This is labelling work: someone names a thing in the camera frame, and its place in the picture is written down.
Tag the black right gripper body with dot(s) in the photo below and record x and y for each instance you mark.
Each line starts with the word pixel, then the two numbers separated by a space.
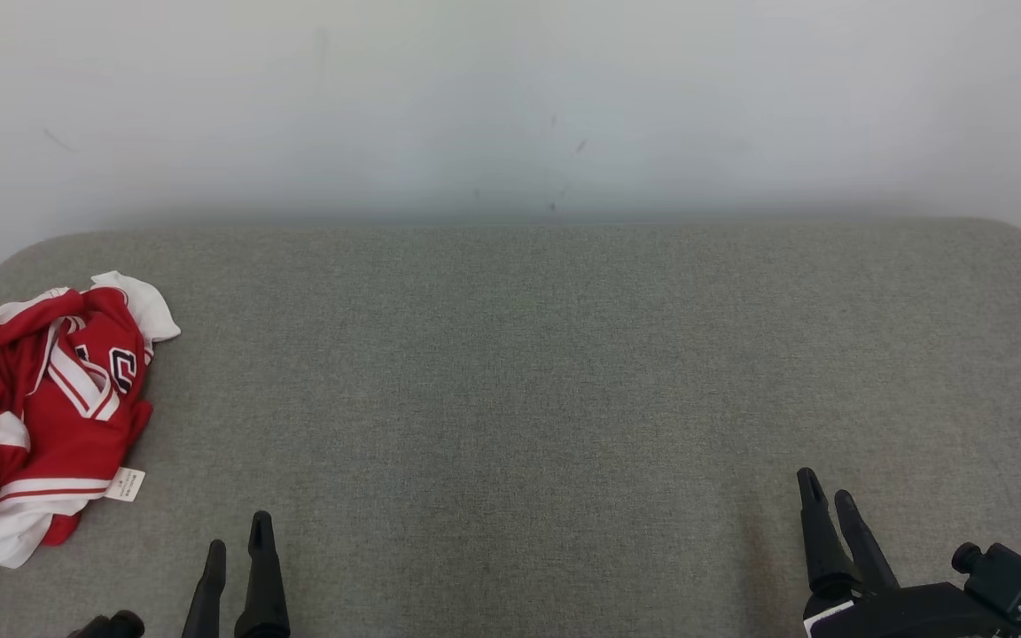
pixel 909 616

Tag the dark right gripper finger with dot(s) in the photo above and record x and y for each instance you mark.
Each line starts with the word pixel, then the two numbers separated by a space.
pixel 825 549
pixel 865 549

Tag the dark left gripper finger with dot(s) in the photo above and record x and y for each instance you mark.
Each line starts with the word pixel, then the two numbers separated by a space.
pixel 207 594
pixel 262 585

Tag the red jersey with white sleeves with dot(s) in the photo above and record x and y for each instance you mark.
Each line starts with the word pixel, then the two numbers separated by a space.
pixel 85 425

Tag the grey fabric sofa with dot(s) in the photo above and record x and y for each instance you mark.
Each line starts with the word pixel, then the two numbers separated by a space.
pixel 510 399

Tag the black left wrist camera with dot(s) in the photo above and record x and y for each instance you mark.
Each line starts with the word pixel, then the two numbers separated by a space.
pixel 116 626

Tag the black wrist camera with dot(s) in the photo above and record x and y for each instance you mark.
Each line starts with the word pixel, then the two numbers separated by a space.
pixel 1007 576
pixel 116 626

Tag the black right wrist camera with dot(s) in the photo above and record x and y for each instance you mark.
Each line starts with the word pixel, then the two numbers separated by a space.
pixel 1007 576

